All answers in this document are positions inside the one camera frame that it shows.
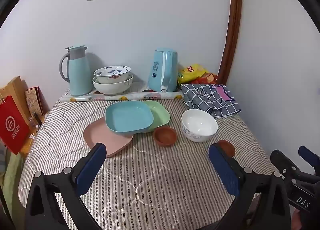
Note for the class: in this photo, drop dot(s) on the red paper bag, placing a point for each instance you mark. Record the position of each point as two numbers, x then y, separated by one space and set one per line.
13 125

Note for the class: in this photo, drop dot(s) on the yellow chip bag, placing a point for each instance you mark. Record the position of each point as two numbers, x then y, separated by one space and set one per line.
191 72

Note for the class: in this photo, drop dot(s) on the grey checked folded cloth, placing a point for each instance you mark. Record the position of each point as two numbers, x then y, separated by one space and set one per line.
207 100

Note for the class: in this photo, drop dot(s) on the patterned cardboard box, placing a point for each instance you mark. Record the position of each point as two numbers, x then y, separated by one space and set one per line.
32 100

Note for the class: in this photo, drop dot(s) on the striped quilt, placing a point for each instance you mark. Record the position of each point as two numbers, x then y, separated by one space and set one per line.
150 175

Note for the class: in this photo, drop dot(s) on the white bowl with blue pattern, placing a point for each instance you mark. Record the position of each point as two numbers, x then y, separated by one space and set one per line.
198 122

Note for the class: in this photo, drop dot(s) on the wooden side table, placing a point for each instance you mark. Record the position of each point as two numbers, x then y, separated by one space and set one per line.
25 148

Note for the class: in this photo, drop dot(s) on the pink square plate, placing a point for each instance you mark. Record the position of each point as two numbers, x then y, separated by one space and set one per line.
117 142

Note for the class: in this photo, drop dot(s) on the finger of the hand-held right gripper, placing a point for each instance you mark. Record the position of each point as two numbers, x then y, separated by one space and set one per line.
282 162
307 153

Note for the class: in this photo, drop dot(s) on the blue square plate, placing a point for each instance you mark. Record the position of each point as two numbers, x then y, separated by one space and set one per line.
127 116

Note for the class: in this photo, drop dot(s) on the brown paper bag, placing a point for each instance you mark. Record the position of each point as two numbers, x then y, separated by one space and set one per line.
17 87

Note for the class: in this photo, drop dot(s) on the light blue electric kettle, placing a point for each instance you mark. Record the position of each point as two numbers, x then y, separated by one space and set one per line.
156 74

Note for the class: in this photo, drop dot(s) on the red chip bag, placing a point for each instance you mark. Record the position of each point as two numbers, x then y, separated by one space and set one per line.
210 78

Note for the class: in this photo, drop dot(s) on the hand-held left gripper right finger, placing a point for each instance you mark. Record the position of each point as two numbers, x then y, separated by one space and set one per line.
223 167

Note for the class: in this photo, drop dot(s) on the light blue thermos jug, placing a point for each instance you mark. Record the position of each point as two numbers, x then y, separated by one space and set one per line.
80 74

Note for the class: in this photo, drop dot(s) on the small brown bowl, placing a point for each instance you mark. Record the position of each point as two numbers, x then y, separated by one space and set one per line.
228 148
165 136

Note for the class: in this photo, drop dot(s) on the green cloth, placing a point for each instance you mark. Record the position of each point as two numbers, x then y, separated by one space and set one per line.
12 170

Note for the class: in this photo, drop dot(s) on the large white bowl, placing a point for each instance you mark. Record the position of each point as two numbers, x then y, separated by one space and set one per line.
112 88

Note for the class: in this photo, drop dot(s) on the fish print bowl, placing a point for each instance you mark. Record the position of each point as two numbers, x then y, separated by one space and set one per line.
112 70

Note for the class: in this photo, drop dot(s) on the brown wooden door frame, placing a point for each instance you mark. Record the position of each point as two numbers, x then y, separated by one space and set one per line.
233 19

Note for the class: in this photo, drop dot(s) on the green square plate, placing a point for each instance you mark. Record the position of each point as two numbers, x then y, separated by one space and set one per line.
160 116

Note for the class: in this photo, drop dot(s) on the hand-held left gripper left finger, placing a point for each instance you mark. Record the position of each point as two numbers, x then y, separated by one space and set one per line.
91 167

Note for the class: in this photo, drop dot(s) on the printed table cover roll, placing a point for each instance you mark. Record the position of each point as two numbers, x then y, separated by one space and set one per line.
112 98

